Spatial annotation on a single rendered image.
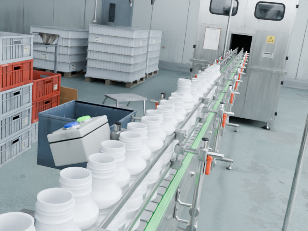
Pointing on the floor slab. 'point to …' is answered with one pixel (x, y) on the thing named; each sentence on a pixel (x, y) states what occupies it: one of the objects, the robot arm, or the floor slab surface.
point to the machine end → (255, 103)
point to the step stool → (125, 100)
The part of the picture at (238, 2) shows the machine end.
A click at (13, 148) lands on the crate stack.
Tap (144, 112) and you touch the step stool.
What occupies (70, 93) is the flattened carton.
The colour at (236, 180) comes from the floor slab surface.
